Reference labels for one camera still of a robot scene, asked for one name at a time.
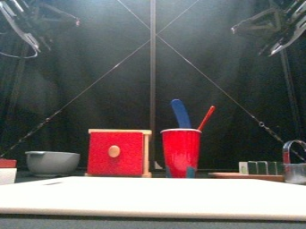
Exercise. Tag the blue toy knife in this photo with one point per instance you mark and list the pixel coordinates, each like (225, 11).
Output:
(180, 114)

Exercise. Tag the green and white sushi roll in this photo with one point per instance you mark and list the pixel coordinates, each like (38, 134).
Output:
(260, 167)

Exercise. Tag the black backdrop cloth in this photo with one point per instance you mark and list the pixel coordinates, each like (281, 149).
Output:
(98, 89)

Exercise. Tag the red toy spatula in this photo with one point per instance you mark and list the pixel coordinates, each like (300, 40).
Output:
(207, 117)

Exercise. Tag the grey bowl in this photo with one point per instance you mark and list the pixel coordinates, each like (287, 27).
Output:
(50, 163)

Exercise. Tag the wooden box with red drawer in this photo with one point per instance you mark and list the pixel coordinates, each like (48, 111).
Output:
(98, 155)

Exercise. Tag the red and white nigiri toy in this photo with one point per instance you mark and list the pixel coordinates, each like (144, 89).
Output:
(6, 173)

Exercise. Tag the small steel measuring cup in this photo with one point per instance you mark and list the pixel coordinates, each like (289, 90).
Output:
(293, 174)

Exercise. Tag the red plastic cup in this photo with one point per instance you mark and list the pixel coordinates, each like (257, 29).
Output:
(180, 152)

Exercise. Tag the grey metal frame pole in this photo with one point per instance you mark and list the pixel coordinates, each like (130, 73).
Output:
(152, 89)

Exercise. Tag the metal pole foot bracket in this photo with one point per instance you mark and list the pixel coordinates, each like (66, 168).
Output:
(157, 165)

